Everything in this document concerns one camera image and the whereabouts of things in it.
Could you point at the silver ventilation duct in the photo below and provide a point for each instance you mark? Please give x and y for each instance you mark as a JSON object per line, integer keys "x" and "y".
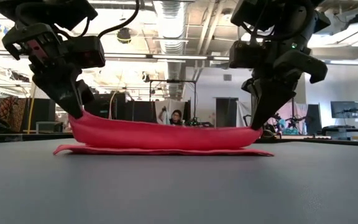
{"x": 171, "y": 28}

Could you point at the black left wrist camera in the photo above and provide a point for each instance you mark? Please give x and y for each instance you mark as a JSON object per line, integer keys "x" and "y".
{"x": 85, "y": 51}

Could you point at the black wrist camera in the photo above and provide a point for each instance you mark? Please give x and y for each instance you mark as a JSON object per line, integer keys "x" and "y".
{"x": 85, "y": 51}
{"x": 244, "y": 54}

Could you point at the person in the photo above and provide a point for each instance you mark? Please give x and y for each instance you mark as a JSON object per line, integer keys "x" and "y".
{"x": 176, "y": 118}

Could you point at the pink hanging cloth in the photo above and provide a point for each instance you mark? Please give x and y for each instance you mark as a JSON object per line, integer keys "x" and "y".
{"x": 291, "y": 109}

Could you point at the white hanging sheet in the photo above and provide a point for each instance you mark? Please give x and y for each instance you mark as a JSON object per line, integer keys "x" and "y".
{"x": 180, "y": 105}

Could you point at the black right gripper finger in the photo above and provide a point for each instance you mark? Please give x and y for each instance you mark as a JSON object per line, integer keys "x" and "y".
{"x": 269, "y": 99}
{"x": 248, "y": 86}

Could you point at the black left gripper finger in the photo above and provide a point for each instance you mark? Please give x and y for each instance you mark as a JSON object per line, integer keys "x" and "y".
{"x": 64, "y": 93}
{"x": 86, "y": 91}

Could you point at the ceiling light rail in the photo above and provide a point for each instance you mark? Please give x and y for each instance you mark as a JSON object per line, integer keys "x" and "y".
{"x": 166, "y": 57}

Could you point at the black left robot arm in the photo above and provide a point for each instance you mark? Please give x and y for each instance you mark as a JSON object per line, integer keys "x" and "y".
{"x": 42, "y": 9}

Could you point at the pink terry towel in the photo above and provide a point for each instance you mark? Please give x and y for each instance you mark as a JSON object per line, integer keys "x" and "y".
{"x": 166, "y": 137}

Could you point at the black round ceiling lamp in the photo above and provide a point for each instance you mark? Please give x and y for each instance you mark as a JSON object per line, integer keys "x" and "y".
{"x": 124, "y": 35}

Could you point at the grey-blue table mat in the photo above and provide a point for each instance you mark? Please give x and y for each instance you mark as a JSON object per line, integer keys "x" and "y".
{"x": 179, "y": 193}

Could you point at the black tube stand frame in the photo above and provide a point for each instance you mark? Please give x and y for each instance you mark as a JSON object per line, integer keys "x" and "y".
{"x": 172, "y": 81}

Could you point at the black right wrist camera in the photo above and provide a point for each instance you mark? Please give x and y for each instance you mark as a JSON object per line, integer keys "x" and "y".
{"x": 244, "y": 54}

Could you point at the dark doorway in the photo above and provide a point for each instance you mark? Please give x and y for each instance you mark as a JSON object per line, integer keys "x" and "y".
{"x": 227, "y": 112}

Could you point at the brown patterned hanging cloth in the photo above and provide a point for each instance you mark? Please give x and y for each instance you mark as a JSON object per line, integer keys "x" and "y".
{"x": 11, "y": 113}

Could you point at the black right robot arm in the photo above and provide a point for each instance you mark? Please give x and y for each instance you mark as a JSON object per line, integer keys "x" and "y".
{"x": 278, "y": 18}

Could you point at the black computer monitor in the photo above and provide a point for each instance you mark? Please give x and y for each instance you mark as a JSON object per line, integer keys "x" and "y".
{"x": 345, "y": 109}

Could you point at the black cabinet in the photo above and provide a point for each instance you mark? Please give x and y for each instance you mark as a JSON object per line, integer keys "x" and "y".
{"x": 43, "y": 112}
{"x": 104, "y": 107}

